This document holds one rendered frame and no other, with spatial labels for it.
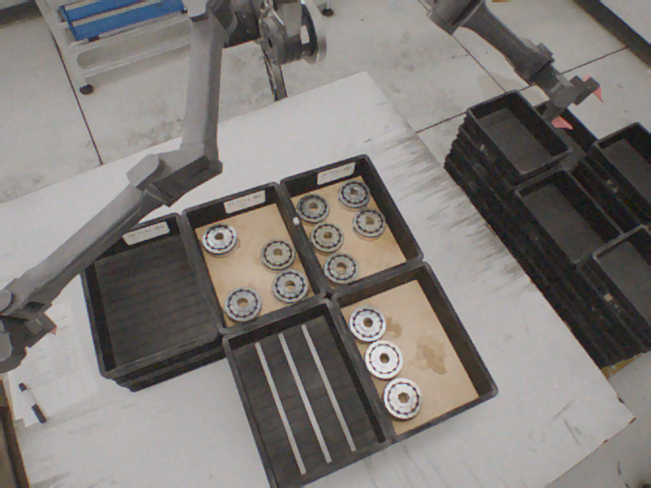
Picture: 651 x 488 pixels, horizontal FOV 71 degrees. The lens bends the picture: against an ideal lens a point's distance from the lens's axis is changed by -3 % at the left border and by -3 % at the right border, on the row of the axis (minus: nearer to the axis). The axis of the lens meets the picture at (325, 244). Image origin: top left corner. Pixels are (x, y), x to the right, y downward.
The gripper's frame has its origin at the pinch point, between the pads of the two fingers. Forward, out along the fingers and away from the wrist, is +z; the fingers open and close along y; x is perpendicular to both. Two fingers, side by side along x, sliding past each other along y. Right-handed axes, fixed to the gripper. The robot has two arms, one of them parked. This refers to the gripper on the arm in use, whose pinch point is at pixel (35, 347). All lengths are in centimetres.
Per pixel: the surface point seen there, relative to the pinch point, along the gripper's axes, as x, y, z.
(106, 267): 15.9, 24.8, 18.7
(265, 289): -24, 50, 18
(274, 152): 15, 96, 30
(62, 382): 4.4, -5.7, 32.1
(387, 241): -42, 87, 17
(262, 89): 93, 167, 98
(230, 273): -13, 47, 18
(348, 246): -33, 77, 17
